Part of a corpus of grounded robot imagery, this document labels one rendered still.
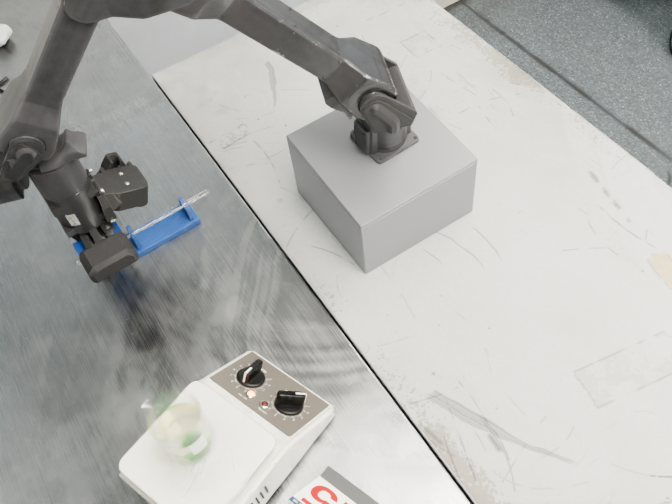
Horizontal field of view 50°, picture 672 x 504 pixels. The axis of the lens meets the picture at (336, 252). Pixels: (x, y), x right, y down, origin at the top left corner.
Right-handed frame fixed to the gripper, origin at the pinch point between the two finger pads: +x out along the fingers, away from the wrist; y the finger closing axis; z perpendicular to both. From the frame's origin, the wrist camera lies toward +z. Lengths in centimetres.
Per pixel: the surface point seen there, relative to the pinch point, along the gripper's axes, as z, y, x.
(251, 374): 6.4, -29.5, -2.0
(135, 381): -4.9, -18.3, 4.6
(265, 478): 1.8, -40.2, -1.7
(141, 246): 4.3, -1.3, 3.1
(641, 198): 62, -35, 4
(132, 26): 38, 112, 49
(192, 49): 53, 111, 65
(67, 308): -7.9, -3.1, 4.5
